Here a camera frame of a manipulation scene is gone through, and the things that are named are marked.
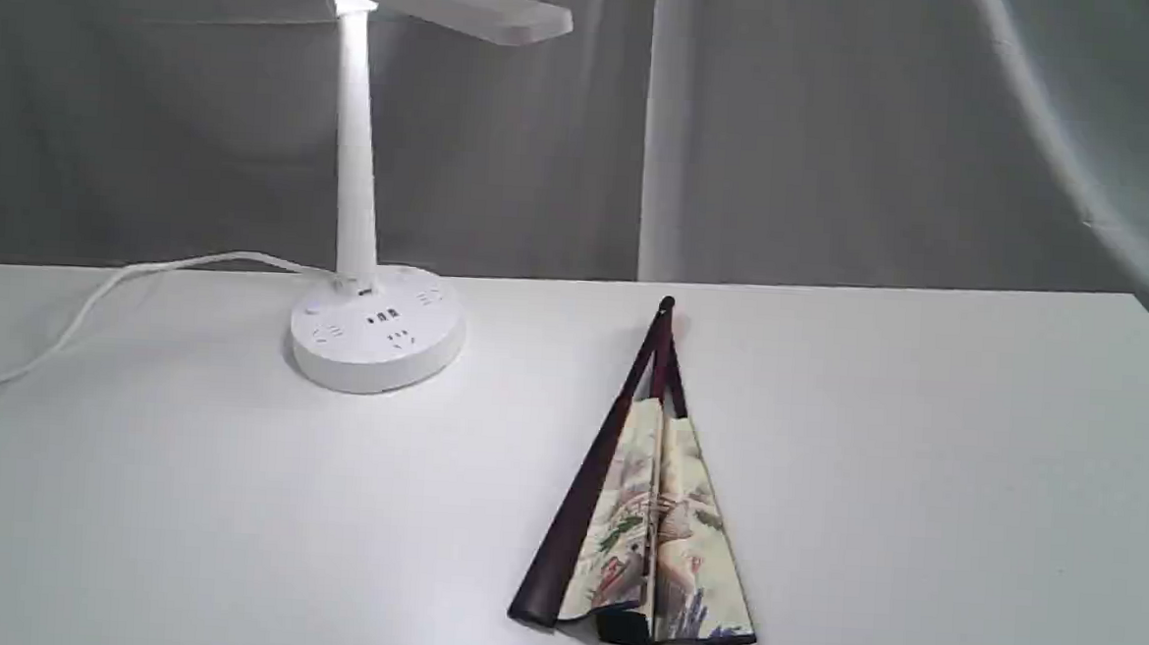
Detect grey backdrop curtain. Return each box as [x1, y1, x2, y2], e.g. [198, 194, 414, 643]
[0, 0, 1149, 309]

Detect painted paper folding fan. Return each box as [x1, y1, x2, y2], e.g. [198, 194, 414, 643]
[508, 295, 759, 645]

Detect white lamp power cord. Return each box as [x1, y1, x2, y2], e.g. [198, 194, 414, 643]
[0, 240, 339, 412]

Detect white desk lamp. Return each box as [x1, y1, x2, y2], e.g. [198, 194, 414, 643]
[288, 0, 575, 396]

